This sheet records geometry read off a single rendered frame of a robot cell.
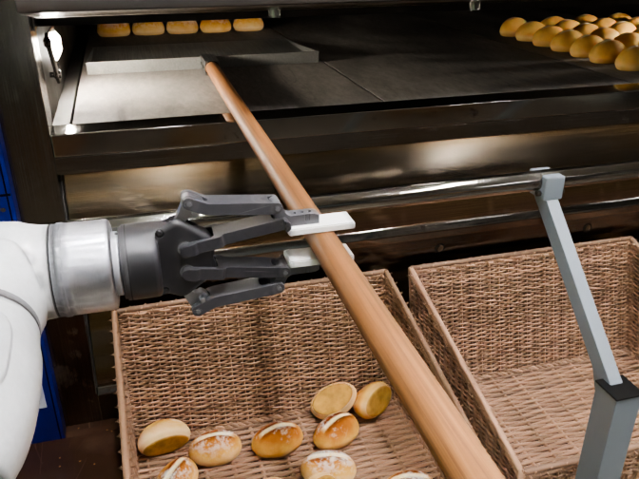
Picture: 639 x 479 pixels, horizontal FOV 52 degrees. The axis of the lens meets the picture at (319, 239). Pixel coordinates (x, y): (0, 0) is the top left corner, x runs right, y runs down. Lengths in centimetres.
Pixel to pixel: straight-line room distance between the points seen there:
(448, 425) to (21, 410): 30
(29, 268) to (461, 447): 39
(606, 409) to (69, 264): 68
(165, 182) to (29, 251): 62
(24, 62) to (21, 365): 69
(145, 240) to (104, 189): 60
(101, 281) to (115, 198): 61
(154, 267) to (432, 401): 30
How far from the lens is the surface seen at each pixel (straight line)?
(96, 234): 64
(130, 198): 123
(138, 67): 163
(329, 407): 134
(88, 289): 63
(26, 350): 56
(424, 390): 46
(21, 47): 115
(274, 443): 127
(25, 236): 65
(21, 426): 52
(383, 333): 52
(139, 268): 63
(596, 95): 149
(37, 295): 62
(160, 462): 133
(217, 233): 66
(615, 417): 96
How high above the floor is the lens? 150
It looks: 26 degrees down
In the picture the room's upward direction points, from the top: straight up
